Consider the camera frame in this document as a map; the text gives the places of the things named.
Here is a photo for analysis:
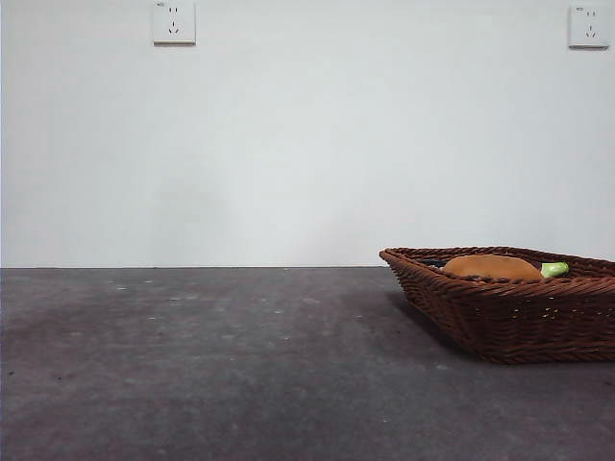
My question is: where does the brown potato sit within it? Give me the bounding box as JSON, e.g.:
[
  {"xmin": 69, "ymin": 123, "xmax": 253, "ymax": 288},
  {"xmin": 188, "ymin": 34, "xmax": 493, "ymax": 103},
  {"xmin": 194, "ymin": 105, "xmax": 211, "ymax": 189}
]
[{"xmin": 441, "ymin": 255, "xmax": 544, "ymax": 282}]

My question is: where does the brown wicker basket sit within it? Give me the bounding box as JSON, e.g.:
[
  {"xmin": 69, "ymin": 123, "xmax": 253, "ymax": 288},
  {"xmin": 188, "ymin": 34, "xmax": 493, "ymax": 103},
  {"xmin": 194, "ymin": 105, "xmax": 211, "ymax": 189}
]
[{"xmin": 378, "ymin": 246, "xmax": 615, "ymax": 365}]

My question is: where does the purple eggplant with green stem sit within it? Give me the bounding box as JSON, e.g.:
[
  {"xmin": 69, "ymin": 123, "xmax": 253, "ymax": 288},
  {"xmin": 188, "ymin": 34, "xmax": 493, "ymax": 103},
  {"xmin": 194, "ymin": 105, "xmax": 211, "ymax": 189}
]
[{"xmin": 422, "ymin": 257, "xmax": 571, "ymax": 279}]

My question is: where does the white wall socket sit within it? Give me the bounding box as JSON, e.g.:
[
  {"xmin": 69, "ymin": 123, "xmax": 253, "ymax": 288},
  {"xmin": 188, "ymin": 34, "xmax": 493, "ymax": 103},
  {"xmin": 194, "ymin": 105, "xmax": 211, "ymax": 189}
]
[
  {"xmin": 153, "ymin": 0, "xmax": 197, "ymax": 47},
  {"xmin": 568, "ymin": 4, "xmax": 611, "ymax": 49}
]

